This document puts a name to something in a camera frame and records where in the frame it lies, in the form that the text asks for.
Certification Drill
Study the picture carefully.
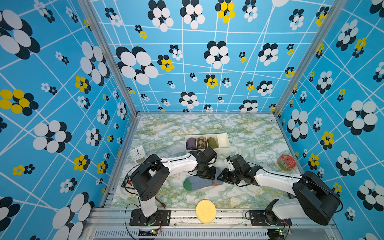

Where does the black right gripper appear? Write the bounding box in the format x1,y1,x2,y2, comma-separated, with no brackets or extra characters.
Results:
217,168,243,184

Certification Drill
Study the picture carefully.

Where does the grey blue striped sock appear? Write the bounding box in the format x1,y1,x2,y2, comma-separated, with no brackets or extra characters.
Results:
183,176,223,192

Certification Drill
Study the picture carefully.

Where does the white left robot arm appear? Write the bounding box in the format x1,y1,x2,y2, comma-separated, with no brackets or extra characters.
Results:
130,148,217,218

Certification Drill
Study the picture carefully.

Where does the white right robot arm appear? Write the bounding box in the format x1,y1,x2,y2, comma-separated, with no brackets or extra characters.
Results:
218,155,344,226

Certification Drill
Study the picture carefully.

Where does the brown argyle rolled sock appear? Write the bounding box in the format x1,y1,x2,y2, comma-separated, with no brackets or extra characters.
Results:
197,136,208,150

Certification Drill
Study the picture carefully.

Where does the olive green rolled sock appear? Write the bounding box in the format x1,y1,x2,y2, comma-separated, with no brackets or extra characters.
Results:
207,137,219,149

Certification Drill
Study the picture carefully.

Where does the purple rolled sock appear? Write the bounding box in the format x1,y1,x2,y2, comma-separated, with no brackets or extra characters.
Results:
186,137,197,151

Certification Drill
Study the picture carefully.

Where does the white divided storage box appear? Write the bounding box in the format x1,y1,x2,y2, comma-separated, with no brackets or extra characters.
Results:
185,133,231,155

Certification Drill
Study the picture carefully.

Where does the yellow round sponge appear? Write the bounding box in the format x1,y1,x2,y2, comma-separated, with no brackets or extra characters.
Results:
196,200,217,224

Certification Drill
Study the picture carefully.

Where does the white square alarm clock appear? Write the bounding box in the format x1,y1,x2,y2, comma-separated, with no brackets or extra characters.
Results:
130,146,147,164

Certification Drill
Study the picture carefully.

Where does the green circuit board right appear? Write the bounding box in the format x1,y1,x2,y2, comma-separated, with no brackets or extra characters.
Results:
268,229,285,240

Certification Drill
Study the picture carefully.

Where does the green circuit board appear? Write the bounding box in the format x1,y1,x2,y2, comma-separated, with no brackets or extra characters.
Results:
268,229,285,240
138,230,158,237

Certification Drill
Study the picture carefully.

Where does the green circuit board left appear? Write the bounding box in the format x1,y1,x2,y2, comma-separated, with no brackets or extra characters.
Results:
138,230,158,237

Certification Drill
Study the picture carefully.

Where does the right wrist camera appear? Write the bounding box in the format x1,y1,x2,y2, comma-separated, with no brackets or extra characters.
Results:
226,160,235,172

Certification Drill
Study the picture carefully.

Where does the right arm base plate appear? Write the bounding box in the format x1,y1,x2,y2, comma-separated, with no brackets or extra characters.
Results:
245,210,292,227

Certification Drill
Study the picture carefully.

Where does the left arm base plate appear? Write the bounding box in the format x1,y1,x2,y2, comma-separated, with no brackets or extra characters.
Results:
129,209,171,226

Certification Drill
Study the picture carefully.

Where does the aluminium front rail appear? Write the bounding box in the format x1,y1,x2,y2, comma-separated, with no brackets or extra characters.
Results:
81,208,342,240

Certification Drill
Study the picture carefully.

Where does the aluminium corner post right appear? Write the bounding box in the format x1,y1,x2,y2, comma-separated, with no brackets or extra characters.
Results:
274,0,347,118

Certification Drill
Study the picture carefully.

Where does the aluminium corner post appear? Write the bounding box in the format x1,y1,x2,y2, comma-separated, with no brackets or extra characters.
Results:
274,0,347,118
78,0,138,119

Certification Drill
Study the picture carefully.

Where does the aluminium corner post left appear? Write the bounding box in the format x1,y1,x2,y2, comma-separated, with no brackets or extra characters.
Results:
78,0,138,119

